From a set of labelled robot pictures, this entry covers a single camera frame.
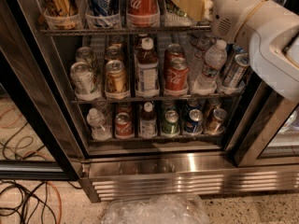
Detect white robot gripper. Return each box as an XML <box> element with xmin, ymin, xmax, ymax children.
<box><xmin>171</xmin><ymin>0</ymin><xmax>267</xmax><ymax>44</ymax></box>

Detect green tall can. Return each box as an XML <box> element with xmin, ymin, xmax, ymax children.
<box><xmin>164</xmin><ymin>0</ymin><xmax>200</xmax><ymax>18</ymax></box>

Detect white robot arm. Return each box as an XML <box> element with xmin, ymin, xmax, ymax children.
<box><xmin>171</xmin><ymin>0</ymin><xmax>299</xmax><ymax>103</ymax></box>

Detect red Coca-Cola rear can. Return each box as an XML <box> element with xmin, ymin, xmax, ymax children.
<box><xmin>164</xmin><ymin>44</ymin><xmax>185</xmax><ymax>66</ymax></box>

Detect silver striped rear can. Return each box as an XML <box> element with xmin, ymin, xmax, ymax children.
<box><xmin>227</xmin><ymin>44</ymin><xmax>246</xmax><ymax>63</ymax></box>

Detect silver striped can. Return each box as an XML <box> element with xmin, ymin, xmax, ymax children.
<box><xmin>222</xmin><ymin>53</ymin><xmax>249</xmax><ymax>88</ymax></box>
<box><xmin>227</xmin><ymin>44</ymin><xmax>246</xmax><ymax>63</ymax></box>

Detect red Coca-Cola tall can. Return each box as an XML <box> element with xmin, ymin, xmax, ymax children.
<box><xmin>128</xmin><ymin>0</ymin><xmax>157</xmax><ymax>27</ymax></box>

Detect red Coca-Cola front can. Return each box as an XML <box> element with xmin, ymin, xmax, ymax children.
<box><xmin>165</xmin><ymin>57</ymin><xmax>189</xmax><ymax>91</ymax></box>

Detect silver striped front can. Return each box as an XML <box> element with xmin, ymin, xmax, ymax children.
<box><xmin>222</xmin><ymin>53</ymin><xmax>249</xmax><ymax>88</ymax></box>

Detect brown tea bottle middle shelf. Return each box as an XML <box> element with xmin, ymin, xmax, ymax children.
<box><xmin>136</xmin><ymin>37</ymin><xmax>159</xmax><ymax>92</ymax></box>

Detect brown tea bottle shelf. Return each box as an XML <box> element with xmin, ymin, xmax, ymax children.
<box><xmin>136</xmin><ymin>37</ymin><xmax>159</xmax><ymax>92</ymax></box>
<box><xmin>139</xmin><ymin>102</ymin><xmax>157</xmax><ymax>138</ymax></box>

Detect gold rear can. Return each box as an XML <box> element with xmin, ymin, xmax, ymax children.
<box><xmin>108</xmin><ymin>35</ymin><xmax>125</xmax><ymax>49</ymax></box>

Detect blue white tall can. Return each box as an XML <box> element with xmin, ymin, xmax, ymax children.
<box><xmin>84</xmin><ymin>0</ymin><xmax>121</xmax><ymax>19</ymax></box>

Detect gold middle can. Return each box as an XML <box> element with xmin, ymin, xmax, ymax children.
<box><xmin>105</xmin><ymin>46</ymin><xmax>124</xmax><ymax>62</ymax></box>

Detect gold front can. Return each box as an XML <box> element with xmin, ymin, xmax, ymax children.
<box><xmin>106</xmin><ymin>60</ymin><xmax>127</xmax><ymax>93</ymax></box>

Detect stainless steel fridge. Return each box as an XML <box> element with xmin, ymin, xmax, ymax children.
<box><xmin>0</xmin><ymin>0</ymin><xmax>299</xmax><ymax>203</ymax></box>

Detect blue can bottom shelf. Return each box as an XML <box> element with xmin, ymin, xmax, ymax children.
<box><xmin>184</xmin><ymin>109</ymin><xmax>203</xmax><ymax>133</ymax></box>

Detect gold can bottom shelf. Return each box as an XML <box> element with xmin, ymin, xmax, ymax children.
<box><xmin>206</xmin><ymin>108</ymin><xmax>227</xmax><ymax>133</ymax></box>

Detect green can bottom shelf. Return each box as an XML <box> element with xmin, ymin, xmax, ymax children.
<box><xmin>162</xmin><ymin>110</ymin><xmax>179</xmax><ymax>135</ymax></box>

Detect brown tea bottle bottom shelf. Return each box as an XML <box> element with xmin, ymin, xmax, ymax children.
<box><xmin>139</xmin><ymin>102</ymin><xmax>157</xmax><ymax>138</ymax></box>

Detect glass fridge door right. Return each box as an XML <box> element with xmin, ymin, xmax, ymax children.
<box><xmin>234</xmin><ymin>91</ymin><xmax>299</xmax><ymax>167</ymax></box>

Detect glass fridge door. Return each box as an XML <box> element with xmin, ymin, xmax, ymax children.
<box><xmin>234</xmin><ymin>91</ymin><xmax>299</xmax><ymax>167</ymax></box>
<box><xmin>0</xmin><ymin>53</ymin><xmax>78</xmax><ymax>181</ymax></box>

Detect red can bottom shelf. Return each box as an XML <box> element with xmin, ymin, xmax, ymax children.
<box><xmin>115</xmin><ymin>112</ymin><xmax>134</xmax><ymax>137</ymax></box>

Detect clear water bottle bottom shelf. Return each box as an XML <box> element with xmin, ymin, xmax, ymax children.
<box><xmin>87</xmin><ymin>108</ymin><xmax>111</xmax><ymax>141</ymax></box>

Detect glass fridge door left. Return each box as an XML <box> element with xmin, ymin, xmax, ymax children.
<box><xmin>0</xmin><ymin>53</ymin><xmax>78</xmax><ymax>181</ymax></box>

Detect clear water bottle rear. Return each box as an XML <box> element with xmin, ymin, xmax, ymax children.
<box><xmin>190</xmin><ymin>32</ymin><xmax>217</xmax><ymax>65</ymax></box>

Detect clear water bottle front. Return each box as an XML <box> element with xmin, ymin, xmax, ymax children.
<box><xmin>197</xmin><ymin>39</ymin><xmax>227</xmax><ymax>88</ymax></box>

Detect clear plastic bag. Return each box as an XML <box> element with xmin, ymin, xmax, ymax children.
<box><xmin>100</xmin><ymin>194</ymin><xmax>210</xmax><ymax>224</ymax></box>

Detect middle wire shelf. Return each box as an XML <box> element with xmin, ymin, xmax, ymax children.
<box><xmin>71</xmin><ymin>92</ymin><xmax>242</xmax><ymax>105</ymax></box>

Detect wire shelf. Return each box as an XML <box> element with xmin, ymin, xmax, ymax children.
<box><xmin>71</xmin><ymin>92</ymin><xmax>242</xmax><ymax>105</ymax></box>
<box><xmin>40</xmin><ymin>24</ymin><xmax>210</xmax><ymax>36</ymax></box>

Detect top wire shelf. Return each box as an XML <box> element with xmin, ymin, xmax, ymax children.
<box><xmin>40</xmin><ymin>24</ymin><xmax>210</xmax><ymax>36</ymax></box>

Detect orange cable on floor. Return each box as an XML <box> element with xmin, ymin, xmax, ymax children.
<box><xmin>0</xmin><ymin>107</ymin><xmax>63</xmax><ymax>224</ymax></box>

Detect black cables on floor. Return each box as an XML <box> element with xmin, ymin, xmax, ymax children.
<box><xmin>0</xmin><ymin>121</ymin><xmax>82</xmax><ymax>224</ymax></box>

